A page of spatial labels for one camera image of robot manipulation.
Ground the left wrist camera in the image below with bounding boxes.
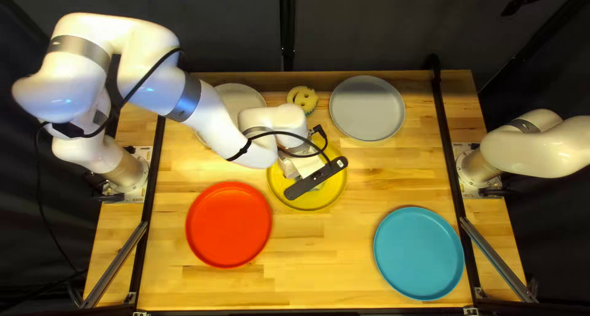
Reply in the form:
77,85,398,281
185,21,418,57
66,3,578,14
283,156,349,201

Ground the yellow smiling face sponge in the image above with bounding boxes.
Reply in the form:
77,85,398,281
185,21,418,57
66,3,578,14
286,86,320,115

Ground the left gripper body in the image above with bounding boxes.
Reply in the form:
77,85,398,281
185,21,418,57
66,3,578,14
277,155,326,181

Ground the teal round plate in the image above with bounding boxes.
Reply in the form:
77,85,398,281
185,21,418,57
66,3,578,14
373,206,465,302

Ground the grey round plate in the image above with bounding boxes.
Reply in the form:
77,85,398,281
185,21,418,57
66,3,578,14
194,83,268,149
328,75,407,143

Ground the yellow round plate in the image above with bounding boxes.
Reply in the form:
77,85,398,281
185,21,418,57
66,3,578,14
266,135,349,212

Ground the orange round plate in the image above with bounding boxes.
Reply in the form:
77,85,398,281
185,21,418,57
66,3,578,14
185,181,274,269

